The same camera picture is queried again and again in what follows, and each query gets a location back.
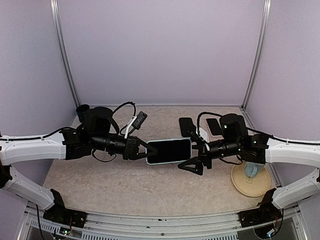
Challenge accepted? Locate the left aluminium frame post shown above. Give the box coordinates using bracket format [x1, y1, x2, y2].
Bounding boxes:
[50, 0, 81, 108]

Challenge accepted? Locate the beige plate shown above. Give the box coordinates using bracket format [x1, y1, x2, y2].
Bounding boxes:
[231, 163, 271, 198]

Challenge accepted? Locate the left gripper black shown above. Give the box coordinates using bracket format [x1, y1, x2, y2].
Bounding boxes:
[91, 132, 158, 160]

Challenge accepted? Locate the black phone case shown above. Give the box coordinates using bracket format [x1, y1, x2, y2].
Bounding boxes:
[178, 117, 196, 138]

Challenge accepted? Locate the aluminium frame post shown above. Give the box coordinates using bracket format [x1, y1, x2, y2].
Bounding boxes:
[241, 0, 272, 112]
[50, 0, 81, 108]

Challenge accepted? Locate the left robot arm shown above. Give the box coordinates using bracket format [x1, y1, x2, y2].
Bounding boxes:
[0, 104, 158, 223]

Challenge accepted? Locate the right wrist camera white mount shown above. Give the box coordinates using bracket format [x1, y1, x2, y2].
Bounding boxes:
[188, 125, 209, 144]

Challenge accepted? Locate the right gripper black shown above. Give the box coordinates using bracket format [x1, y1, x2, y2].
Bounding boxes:
[178, 137, 242, 175]

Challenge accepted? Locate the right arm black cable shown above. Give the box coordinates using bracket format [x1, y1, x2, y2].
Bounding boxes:
[196, 111, 320, 147]

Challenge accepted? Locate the light blue mug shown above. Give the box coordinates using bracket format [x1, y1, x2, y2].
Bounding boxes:
[244, 162, 265, 178]

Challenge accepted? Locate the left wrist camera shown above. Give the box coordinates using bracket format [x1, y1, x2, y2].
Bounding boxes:
[124, 111, 148, 139]

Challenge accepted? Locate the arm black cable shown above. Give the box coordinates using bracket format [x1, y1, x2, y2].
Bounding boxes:
[196, 111, 320, 147]
[0, 101, 138, 240]

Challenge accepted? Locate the black cylindrical cup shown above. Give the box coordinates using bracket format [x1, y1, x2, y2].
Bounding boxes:
[76, 104, 90, 123]

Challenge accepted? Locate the front aluminium rail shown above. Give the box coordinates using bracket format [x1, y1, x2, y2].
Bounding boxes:
[14, 197, 308, 240]

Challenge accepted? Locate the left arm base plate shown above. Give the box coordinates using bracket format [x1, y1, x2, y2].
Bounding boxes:
[43, 208, 87, 229]

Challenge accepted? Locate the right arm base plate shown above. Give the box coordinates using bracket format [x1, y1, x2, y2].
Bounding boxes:
[238, 208, 283, 228]

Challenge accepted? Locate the light blue phone case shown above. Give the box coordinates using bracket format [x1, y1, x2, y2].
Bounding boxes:
[145, 138, 193, 166]

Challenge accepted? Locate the right aluminium frame post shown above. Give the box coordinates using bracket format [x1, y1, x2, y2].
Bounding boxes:
[241, 0, 272, 112]

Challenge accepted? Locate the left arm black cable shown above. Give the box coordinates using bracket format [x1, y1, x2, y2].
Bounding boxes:
[0, 101, 138, 240]

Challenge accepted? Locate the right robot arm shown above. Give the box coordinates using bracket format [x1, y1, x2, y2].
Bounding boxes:
[178, 113, 320, 227]

